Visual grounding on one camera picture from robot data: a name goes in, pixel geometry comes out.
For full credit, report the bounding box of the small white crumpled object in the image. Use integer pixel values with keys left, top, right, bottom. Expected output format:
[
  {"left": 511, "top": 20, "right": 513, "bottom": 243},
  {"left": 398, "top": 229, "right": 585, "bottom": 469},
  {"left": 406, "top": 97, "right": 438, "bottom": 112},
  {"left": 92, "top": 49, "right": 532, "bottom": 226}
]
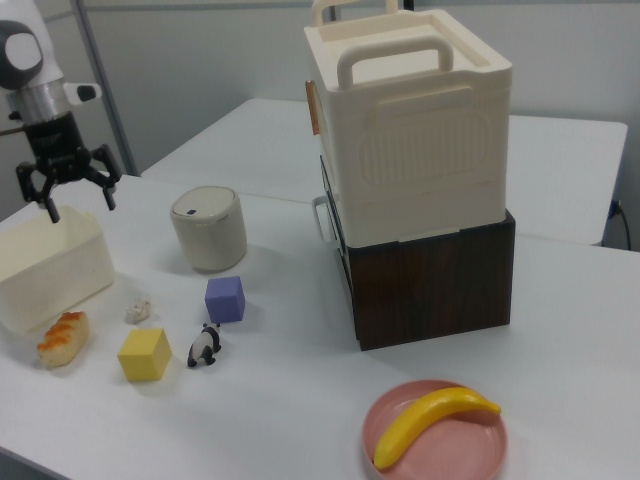
[{"left": 124, "top": 297, "right": 153, "bottom": 322}]

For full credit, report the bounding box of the panda figurine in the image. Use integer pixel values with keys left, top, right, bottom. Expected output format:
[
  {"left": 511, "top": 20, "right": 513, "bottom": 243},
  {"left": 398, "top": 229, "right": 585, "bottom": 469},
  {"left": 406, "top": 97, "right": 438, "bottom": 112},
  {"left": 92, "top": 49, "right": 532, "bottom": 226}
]
[{"left": 186, "top": 322, "right": 223, "bottom": 369}]

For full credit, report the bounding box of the grey metal pole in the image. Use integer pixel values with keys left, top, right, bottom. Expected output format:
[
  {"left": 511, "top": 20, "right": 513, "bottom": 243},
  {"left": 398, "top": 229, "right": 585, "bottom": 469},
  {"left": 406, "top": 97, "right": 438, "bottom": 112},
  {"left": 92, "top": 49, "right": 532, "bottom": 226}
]
[{"left": 74, "top": 0, "right": 140, "bottom": 177}]

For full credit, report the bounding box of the black wall cable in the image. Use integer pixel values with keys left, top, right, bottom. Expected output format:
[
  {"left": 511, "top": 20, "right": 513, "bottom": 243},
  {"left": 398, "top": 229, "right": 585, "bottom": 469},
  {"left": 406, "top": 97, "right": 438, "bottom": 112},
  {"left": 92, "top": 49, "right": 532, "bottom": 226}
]
[{"left": 607, "top": 198, "right": 632, "bottom": 251}]

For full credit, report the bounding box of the yellow cube block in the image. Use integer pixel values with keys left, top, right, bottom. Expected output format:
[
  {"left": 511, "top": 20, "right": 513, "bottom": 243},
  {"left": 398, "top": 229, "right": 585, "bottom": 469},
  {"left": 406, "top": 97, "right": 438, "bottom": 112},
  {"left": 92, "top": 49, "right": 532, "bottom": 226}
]
[{"left": 117, "top": 327, "right": 174, "bottom": 384}]

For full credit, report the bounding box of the yellow toy banana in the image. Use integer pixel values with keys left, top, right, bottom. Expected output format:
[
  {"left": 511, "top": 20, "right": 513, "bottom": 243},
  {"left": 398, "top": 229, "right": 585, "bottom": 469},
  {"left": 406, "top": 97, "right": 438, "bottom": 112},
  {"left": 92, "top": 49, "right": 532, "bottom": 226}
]
[{"left": 373, "top": 386, "right": 502, "bottom": 471}]

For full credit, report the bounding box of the cream lidded mini bin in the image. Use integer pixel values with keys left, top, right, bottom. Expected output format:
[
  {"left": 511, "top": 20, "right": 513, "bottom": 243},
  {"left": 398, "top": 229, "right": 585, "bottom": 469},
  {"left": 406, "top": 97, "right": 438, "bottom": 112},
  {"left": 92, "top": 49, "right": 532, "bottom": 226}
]
[{"left": 169, "top": 186, "right": 248, "bottom": 275}]

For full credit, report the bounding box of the white plastic basket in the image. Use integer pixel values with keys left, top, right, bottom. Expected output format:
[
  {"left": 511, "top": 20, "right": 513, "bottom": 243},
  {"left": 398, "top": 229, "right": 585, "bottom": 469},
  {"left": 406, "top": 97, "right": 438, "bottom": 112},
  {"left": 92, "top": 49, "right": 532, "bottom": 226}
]
[{"left": 0, "top": 204, "right": 115, "bottom": 337}]

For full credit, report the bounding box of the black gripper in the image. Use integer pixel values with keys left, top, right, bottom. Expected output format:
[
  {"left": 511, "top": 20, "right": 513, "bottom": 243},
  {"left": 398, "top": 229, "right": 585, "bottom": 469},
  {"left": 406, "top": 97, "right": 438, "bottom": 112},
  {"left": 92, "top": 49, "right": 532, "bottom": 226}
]
[{"left": 15, "top": 112, "right": 122, "bottom": 225}]

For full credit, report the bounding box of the purple cube block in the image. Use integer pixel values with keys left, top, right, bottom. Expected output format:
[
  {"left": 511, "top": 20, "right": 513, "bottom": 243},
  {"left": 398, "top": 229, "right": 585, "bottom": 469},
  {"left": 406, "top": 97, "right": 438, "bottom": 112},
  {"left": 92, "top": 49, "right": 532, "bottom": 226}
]
[{"left": 204, "top": 275, "right": 247, "bottom": 325}]

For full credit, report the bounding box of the pink plate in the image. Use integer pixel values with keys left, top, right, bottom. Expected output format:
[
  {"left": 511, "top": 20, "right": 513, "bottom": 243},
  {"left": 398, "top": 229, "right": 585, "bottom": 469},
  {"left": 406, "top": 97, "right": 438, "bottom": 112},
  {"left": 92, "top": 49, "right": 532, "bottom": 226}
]
[{"left": 362, "top": 379, "right": 509, "bottom": 480}]

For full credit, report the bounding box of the dark wood drawer box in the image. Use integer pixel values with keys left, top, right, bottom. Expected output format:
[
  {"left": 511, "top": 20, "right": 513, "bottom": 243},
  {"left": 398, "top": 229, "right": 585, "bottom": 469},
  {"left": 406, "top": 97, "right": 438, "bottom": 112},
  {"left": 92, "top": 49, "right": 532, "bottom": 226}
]
[{"left": 310, "top": 154, "right": 517, "bottom": 352}]

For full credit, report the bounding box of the toy bread with orange topping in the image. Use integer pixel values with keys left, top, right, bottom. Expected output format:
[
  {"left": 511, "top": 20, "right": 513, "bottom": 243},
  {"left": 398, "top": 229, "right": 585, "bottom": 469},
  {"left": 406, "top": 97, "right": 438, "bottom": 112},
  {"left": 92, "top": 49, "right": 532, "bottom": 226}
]
[{"left": 37, "top": 310, "right": 91, "bottom": 369}]

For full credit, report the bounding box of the cream toy cabinet with handles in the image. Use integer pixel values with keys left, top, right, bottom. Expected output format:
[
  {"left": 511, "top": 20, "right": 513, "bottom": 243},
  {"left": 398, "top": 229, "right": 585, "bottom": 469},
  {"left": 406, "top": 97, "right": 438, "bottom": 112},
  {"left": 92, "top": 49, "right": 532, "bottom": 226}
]
[{"left": 303, "top": 0, "right": 514, "bottom": 246}]

